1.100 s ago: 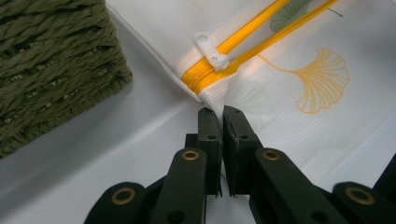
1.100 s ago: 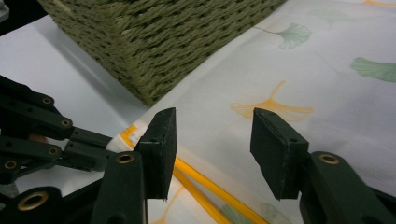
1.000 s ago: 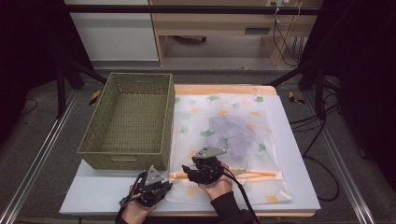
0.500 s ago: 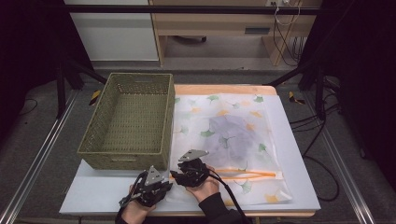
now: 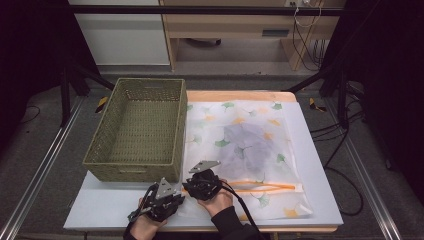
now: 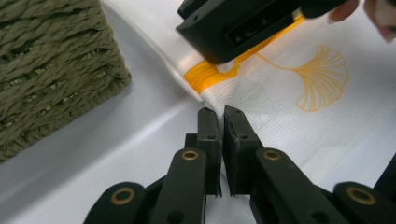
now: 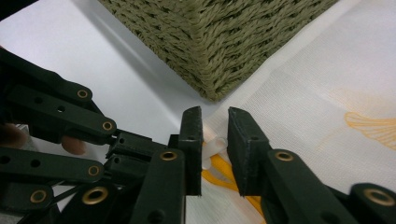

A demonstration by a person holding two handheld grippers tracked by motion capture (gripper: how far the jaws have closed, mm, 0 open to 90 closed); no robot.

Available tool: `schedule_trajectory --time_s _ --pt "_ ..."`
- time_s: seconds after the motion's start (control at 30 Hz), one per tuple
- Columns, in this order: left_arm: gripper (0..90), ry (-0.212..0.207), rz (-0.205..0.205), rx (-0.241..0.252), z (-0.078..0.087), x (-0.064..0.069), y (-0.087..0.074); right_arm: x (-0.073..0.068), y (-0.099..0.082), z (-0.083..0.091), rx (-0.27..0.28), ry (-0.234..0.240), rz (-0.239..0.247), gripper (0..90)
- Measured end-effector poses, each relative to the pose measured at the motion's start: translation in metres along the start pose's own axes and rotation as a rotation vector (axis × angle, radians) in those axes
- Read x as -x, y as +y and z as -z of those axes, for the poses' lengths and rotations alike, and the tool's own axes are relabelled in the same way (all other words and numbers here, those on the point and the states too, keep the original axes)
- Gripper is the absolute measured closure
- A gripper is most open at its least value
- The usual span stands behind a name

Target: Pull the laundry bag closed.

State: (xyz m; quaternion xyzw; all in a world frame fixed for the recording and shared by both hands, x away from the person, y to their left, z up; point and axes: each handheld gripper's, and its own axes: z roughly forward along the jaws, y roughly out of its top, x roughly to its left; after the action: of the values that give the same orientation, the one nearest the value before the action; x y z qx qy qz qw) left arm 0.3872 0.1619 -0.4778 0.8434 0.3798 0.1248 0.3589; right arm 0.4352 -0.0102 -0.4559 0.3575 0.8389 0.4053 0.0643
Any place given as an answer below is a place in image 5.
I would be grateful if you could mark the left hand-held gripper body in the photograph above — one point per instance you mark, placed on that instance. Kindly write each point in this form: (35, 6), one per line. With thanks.
(163, 206)

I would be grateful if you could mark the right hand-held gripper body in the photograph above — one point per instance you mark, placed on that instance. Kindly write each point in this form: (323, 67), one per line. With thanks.
(206, 185)

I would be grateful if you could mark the white leaf print laundry bag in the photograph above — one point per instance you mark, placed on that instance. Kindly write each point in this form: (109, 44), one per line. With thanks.
(206, 133)

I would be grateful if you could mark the purple garment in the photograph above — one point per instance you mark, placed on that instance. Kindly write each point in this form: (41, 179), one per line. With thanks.
(250, 150)

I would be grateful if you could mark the green woven basket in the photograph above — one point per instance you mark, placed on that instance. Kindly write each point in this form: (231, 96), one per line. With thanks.
(143, 133)

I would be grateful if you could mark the person's right hand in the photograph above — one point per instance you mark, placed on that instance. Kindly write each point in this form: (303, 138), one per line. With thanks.
(218, 203)

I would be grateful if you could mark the person's left hand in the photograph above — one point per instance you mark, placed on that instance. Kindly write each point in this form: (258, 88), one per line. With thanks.
(146, 226)

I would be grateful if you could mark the white board sheet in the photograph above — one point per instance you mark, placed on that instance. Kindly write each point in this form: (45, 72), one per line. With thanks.
(106, 206)

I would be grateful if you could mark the yellow black tape piece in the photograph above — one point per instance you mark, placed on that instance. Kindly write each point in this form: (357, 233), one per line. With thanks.
(101, 104)
(313, 105)

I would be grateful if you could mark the black metal stand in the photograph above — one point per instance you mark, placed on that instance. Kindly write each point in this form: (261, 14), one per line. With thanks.
(65, 100)
(342, 100)

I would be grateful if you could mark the black chair base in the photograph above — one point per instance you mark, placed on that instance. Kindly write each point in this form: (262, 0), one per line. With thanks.
(203, 42)

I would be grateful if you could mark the white cabinet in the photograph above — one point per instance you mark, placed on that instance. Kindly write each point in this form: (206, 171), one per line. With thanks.
(123, 40)

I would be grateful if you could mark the dark curtain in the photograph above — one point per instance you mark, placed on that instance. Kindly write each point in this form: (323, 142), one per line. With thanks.
(30, 50)
(390, 83)

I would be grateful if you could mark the aluminium floor rail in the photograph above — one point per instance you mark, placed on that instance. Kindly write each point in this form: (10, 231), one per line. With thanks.
(370, 186)
(36, 173)

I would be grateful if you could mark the black horizontal frame bar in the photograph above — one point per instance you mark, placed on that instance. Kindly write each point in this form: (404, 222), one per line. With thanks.
(200, 10)

